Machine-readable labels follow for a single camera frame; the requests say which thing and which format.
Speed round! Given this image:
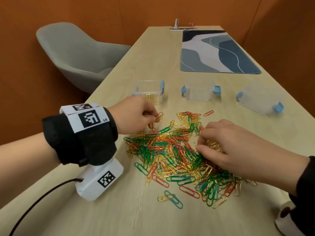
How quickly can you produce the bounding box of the person's left hand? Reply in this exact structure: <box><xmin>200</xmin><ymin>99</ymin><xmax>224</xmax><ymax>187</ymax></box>
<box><xmin>107</xmin><ymin>95</ymin><xmax>159</xmax><ymax>135</ymax></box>

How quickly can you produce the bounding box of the person's right hand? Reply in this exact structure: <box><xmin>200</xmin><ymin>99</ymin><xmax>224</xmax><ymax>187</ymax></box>
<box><xmin>196</xmin><ymin>119</ymin><xmax>310</xmax><ymax>197</ymax></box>

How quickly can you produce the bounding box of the sorted heap of gold clips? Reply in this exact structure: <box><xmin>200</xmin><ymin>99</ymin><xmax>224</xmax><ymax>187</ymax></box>
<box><xmin>144</xmin><ymin>94</ymin><xmax>160</xmax><ymax>105</ymax></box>

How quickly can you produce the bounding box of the handful of gold paper clips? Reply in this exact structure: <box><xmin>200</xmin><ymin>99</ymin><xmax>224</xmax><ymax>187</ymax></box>
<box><xmin>147</xmin><ymin>112</ymin><xmax>164</xmax><ymax>129</ymax></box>

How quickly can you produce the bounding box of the transparent box with blue latches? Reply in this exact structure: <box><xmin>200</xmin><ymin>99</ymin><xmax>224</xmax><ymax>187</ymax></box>
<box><xmin>132</xmin><ymin>80</ymin><xmax>165</xmax><ymax>106</ymax></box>
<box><xmin>181</xmin><ymin>77</ymin><xmax>221</xmax><ymax>102</ymax></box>
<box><xmin>236</xmin><ymin>82</ymin><xmax>285</xmax><ymax>116</ymax></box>

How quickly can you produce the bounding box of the pile of colored paper clips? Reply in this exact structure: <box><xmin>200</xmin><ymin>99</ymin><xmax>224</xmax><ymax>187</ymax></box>
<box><xmin>123</xmin><ymin>110</ymin><xmax>258</xmax><ymax>210</ymax></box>

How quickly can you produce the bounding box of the person's left forearm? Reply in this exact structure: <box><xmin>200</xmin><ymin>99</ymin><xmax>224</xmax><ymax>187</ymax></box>
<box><xmin>0</xmin><ymin>132</ymin><xmax>61</xmax><ymax>209</ymax></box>

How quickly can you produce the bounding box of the white left marker band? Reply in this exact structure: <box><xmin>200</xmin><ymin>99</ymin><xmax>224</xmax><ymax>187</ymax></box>
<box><xmin>59</xmin><ymin>102</ymin><xmax>111</xmax><ymax>134</ymax></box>

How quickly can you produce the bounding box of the grey shell chair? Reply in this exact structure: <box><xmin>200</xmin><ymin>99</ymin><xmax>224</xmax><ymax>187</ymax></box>
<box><xmin>36</xmin><ymin>22</ymin><xmax>132</xmax><ymax>94</ymax></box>

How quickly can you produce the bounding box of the blue patterned desk mat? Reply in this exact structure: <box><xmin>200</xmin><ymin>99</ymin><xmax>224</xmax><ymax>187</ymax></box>
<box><xmin>180</xmin><ymin>30</ymin><xmax>262</xmax><ymax>74</ymax></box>

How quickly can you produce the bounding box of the black right wrist strap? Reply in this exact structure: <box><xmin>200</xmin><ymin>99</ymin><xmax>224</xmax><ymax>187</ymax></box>
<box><xmin>289</xmin><ymin>156</ymin><xmax>315</xmax><ymax>236</ymax></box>

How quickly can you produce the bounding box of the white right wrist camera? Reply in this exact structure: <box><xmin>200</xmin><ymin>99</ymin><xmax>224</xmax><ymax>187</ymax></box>
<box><xmin>274</xmin><ymin>201</ymin><xmax>305</xmax><ymax>236</ymax></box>

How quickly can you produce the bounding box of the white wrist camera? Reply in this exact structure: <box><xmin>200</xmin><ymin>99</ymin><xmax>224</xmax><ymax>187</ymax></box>
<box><xmin>75</xmin><ymin>157</ymin><xmax>124</xmax><ymax>202</ymax></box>
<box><xmin>274</xmin><ymin>201</ymin><xmax>305</xmax><ymax>236</ymax></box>

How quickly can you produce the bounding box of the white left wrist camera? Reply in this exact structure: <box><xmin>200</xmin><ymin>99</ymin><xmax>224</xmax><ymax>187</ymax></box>
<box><xmin>75</xmin><ymin>157</ymin><xmax>124</xmax><ymax>202</ymax></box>

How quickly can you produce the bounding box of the black camera cable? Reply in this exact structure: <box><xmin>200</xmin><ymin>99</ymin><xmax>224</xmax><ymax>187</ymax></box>
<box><xmin>9</xmin><ymin>178</ymin><xmax>84</xmax><ymax>236</ymax></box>

